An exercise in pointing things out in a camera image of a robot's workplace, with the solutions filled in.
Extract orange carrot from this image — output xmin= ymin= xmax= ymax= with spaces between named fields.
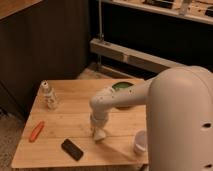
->
xmin=29 ymin=121 xmax=45 ymax=142

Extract dark wooden cabinet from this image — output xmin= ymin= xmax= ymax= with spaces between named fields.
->
xmin=0 ymin=0 xmax=90 ymax=119

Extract black rectangular block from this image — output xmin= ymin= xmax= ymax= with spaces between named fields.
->
xmin=61 ymin=139 xmax=84 ymax=161

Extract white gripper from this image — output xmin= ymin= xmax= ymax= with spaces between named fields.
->
xmin=90 ymin=115 xmax=108 ymax=134

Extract white plastic cup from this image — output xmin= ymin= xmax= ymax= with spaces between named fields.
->
xmin=133 ymin=131 xmax=147 ymax=155

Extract green bowl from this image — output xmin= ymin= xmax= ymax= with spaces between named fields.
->
xmin=111 ymin=81 xmax=135 ymax=110

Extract metal shelf rack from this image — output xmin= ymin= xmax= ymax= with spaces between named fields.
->
xmin=89 ymin=0 xmax=213 ymax=73

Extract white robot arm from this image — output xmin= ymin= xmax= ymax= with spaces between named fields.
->
xmin=90 ymin=66 xmax=213 ymax=171

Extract clear plastic bottle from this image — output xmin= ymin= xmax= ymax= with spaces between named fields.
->
xmin=41 ymin=80 xmax=58 ymax=110

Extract white sponge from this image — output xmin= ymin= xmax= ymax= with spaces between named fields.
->
xmin=93 ymin=129 xmax=106 ymax=141

